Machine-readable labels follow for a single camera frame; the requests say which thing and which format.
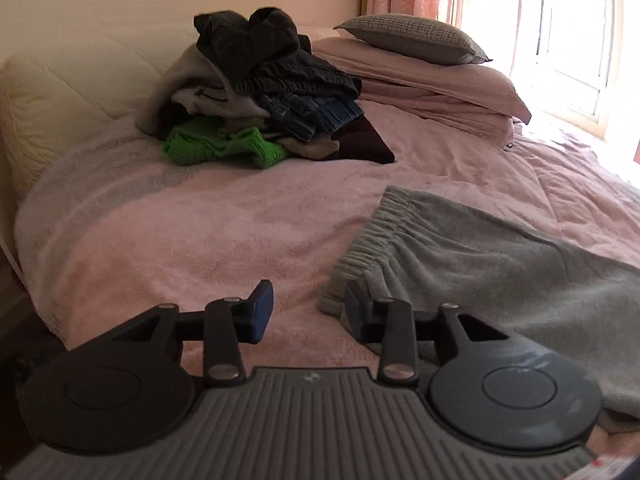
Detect cream padded headboard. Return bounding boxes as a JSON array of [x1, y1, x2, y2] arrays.
[[1, 24, 198, 198]]

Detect green knitted garment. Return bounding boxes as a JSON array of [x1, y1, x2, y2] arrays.
[[163, 122, 288, 169]]

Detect folded pink sheet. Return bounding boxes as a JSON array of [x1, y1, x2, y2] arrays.
[[360, 79, 532, 144]]

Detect light grey garment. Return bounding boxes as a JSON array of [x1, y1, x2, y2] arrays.
[[136, 44, 270, 139]]

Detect grey sweatpants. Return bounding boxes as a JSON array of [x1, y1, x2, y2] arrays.
[[319, 186, 639, 432]]

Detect dark maroon garment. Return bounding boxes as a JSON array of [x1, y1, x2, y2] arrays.
[[322, 116, 395, 165]]

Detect pink pillow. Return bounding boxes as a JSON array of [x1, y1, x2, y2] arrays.
[[311, 36, 532, 124]]

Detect black jacket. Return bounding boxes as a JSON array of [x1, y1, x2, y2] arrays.
[[193, 6, 362, 100]]

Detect blue denim jeans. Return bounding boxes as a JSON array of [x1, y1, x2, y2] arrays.
[[258, 93, 363, 144]]

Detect pink duvet cover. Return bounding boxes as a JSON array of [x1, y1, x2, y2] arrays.
[[15, 102, 639, 367]]

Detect grey checked pillow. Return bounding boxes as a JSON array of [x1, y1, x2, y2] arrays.
[[335, 13, 491, 66]]

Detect white window frame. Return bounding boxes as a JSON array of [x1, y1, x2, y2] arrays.
[[513, 0, 639, 141]]

